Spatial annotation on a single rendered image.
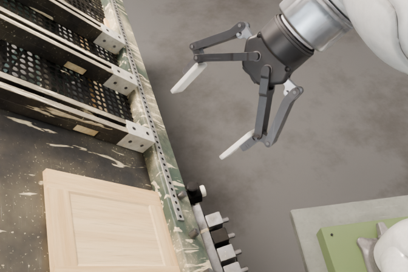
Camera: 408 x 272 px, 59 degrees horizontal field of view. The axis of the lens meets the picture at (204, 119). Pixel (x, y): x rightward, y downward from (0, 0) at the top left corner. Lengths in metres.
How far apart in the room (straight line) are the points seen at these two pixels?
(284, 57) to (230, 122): 2.04
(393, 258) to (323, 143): 1.47
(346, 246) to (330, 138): 1.34
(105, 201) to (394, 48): 0.91
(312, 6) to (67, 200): 0.76
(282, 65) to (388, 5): 0.24
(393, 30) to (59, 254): 0.80
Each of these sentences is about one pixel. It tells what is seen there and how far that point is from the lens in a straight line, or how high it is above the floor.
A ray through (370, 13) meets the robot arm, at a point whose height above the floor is 1.85.
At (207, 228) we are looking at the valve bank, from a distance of 1.36.
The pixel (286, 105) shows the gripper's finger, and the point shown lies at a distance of 0.52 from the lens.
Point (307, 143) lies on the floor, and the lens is 2.51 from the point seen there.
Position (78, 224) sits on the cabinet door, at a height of 1.14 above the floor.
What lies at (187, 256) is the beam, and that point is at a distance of 1.16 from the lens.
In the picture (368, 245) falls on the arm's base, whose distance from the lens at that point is 1.35.
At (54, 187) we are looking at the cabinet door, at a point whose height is 1.19.
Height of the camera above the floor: 2.02
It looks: 53 degrees down
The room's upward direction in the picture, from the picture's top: straight up
